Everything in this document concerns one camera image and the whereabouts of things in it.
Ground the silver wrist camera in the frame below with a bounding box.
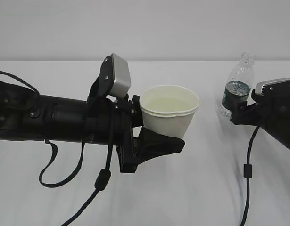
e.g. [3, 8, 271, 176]
[110, 53, 131, 98]
[254, 78, 290, 96]

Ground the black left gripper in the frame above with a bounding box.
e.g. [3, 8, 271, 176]
[113, 95, 185, 173]

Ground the white paper cup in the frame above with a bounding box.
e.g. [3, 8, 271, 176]
[140, 85, 200, 139]

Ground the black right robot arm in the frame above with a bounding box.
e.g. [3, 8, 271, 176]
[231, 91, 290, 150]

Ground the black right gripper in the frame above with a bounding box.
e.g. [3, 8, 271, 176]
[230, 89, 290, 132]

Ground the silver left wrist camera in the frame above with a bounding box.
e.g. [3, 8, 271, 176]
[110, 53, 131, 98]

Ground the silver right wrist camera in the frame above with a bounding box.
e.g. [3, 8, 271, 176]
[254, 78, 290, 96]

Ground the clear water bottle green label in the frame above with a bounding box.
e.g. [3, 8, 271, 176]
[219, 52, 256, 117]

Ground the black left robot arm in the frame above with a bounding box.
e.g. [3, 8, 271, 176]
[0, 54, 185, 173]

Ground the black left camera cable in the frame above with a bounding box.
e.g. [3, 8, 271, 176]
[0, 70, 112, 226]

